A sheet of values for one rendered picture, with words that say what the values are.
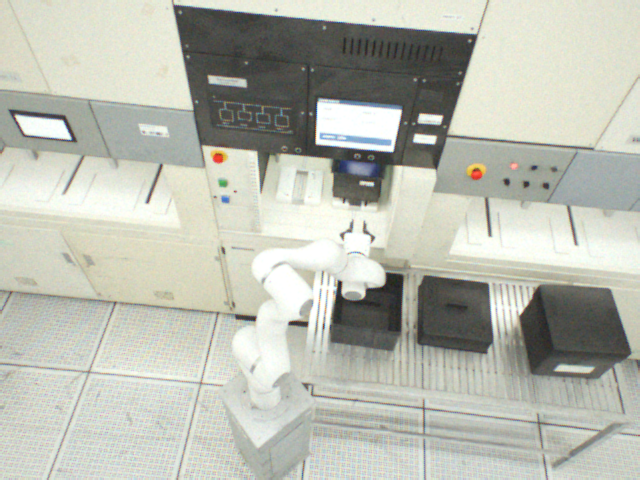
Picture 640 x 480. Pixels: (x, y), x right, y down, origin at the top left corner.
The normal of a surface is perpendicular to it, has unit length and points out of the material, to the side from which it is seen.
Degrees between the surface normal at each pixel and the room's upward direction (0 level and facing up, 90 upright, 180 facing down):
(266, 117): 90
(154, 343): 0
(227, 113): 90
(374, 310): 0
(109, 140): 90
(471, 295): 0
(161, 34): 90
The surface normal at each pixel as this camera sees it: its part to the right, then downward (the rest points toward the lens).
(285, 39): -0.10, 0.80
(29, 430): 0.04, -0.58
